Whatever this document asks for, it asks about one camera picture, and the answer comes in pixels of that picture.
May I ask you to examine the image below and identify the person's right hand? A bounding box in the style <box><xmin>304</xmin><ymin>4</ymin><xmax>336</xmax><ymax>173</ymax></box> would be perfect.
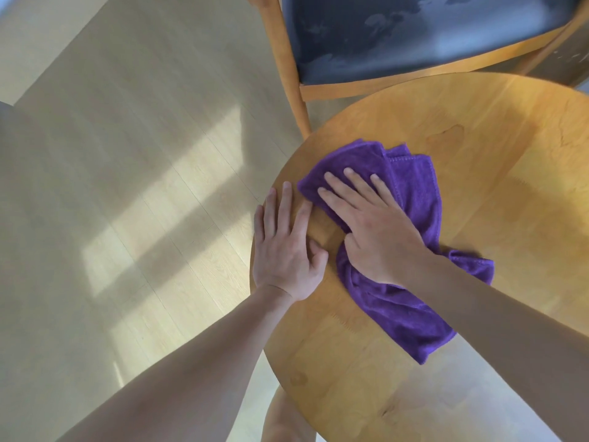
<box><xmin>317</xmin><ymin>168</ymin><xmax>429</xmax><ymax>287</ymax></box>

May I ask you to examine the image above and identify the person's left hand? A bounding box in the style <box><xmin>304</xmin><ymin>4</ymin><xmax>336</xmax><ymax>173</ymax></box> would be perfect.
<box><xmin>252</xmin><ymin>181</ymin><xmax>329</xmax><ymax>302</ymax></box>

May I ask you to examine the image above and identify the purple microfibre cloth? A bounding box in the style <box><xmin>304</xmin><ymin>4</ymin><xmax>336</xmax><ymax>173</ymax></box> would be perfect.
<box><xmin>296</xmin><ymin>138</ymin><xmax>496</xmax><ymax>366</ymax></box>

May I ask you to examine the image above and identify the wooden chair with black seat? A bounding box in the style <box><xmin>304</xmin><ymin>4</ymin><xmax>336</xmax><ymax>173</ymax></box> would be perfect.
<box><xmin>244</xmin><ymin>0</ymin><xmax>589</xmax><ymax>139</ymax></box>

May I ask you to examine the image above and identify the person's left forearm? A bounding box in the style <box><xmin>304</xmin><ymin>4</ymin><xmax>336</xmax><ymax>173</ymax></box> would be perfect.
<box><xmin>55</xmin><ymin>285</ymin><xmax>295</xmax><ymax>442</ymax></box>

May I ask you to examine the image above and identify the person's right forearm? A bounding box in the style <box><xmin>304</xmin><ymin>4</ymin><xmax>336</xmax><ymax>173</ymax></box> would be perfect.
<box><xmin>404</xmin><ymin>252</ymin><xmax>589</xmax><ymax>440</ymax></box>

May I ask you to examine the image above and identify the person's left leg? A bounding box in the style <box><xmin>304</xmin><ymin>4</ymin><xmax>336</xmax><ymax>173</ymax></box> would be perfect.
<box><xmin>261</xmin><ymin>386</ymin><xmax>318</xmax><ymax>442</ymax></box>

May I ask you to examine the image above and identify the round wooden table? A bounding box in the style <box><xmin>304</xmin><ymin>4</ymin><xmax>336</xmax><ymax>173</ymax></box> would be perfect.
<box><xmin>249</xmin><ymin>72</ymin><xmax>589</xmax><ymax>442</ymax></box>

